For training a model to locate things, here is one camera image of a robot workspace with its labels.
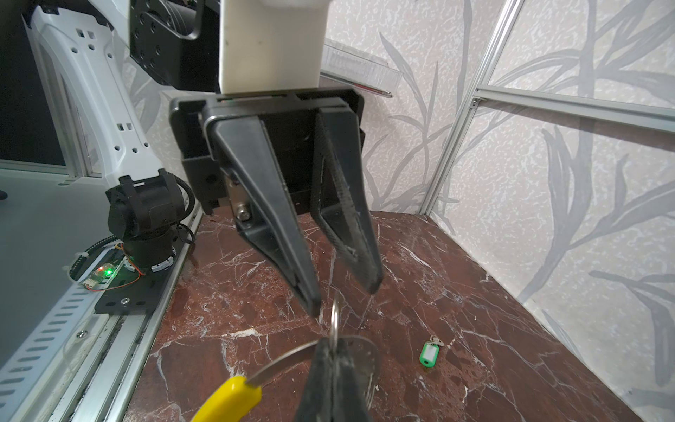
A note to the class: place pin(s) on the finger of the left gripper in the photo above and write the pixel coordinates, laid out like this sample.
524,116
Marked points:
338,202
261,160

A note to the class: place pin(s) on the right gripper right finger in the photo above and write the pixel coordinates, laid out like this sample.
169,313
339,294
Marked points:
349,403

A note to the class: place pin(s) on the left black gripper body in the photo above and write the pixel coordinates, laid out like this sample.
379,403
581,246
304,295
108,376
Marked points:
186,119

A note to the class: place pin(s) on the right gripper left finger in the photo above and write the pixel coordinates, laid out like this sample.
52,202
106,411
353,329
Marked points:
316,401

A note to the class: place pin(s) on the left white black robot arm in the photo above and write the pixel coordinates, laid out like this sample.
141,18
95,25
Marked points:
208,47

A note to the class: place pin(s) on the green key tag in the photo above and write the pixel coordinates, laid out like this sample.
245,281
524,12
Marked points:
430,352

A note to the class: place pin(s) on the clear plastic wall bin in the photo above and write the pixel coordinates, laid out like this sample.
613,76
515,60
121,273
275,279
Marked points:
353,67

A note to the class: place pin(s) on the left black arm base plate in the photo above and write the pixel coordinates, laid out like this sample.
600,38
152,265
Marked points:
122,287

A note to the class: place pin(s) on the aluminium front rail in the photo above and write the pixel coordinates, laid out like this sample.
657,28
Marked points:
78,365

